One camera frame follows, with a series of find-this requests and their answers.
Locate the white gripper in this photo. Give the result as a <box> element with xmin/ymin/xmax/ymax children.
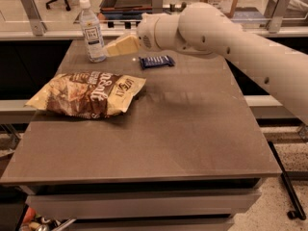
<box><xmin>103</xmin><ymin>13</ymin><xmax>160</xmax><ymax>57</ymax></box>

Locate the clear plastic water bottle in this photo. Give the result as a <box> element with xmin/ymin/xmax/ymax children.
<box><xmin>79</xmin><ymin>0</ymin><xmax>106</xmax><ymax>63</ymax></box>

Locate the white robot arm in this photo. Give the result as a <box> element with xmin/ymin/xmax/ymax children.
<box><xmin>103</xmin><ymin>2</ymin><xmax>308</xmax><ymax>124</ymax></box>

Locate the blue candy bar wrapper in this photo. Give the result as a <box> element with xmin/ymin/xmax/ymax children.
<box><xmin>140</xmin><ymin>55</ymin><xmax>175</xmax><ymax>69</ymax></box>

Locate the dark tray on floor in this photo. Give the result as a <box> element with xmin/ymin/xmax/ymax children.
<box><xmin>99</xmin><ymin>0</ymin><xmax>152</xmax><ymax>16</ymax></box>

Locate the brown yellow chip bag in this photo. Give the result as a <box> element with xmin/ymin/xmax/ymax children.
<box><xmin>26</xmin><ymin>71</ymin><xmax>146</xmax><ymax>119</ymax></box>

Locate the grey table drawer front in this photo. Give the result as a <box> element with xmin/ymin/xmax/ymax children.
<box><xmin>27</xmin><ymin>189</ymin><xmax>261</xmax><ymax>219</ymax></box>

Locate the black floor bar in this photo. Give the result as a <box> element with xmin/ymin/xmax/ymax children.
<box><xmin>269</xmin><ymin>141</ymin><xmax>307</xmax><ymax>220</ymax></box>

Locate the middle metal railing post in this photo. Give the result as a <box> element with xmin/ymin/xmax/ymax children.
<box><xmin>152</xmin><ymin>0</ymin><xmax>163</xmax><ymax>13</ymax></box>

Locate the metal railing post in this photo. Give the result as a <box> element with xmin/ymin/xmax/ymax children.
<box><xmin>267</xmin><ymin>0</ymin><xmax>291</xmax><ymax>34</ymax></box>
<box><xmin>20</xmin><ymin>0</ymin><xmax>46</xmax><ymax>36</ymax></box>
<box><xmin>152</xmin><ymin>0</ymin><xmax>163</xmax><ymax>13</ymax></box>

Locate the left metal railing post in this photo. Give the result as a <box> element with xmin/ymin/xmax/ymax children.
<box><xmin>20</xmin><ymin>0</ymin><xmax>46</xmax><ymax>36</ymax></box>

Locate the right metal railing post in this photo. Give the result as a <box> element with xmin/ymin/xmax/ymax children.
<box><xmin>267</xmin><ymin>0</ymin><xmax>291</xmax><ymax>34</ymax></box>

